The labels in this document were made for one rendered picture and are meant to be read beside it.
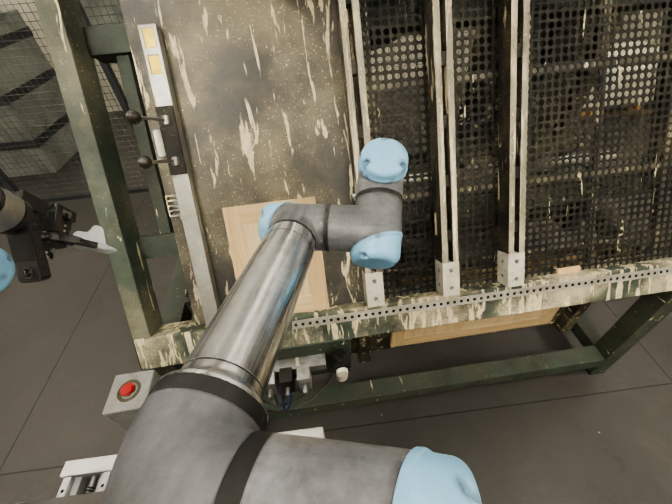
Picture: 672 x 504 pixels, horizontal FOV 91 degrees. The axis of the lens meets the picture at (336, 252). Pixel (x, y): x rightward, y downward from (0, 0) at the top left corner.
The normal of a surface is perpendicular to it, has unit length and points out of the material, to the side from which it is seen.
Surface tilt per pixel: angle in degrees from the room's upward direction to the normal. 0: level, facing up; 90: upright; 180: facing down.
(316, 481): 27
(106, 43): 60
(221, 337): 12
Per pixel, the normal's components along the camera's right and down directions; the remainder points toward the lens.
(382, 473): 0.04, -0.99
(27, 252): 0.04, 0.18
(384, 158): 0.00, -0.31
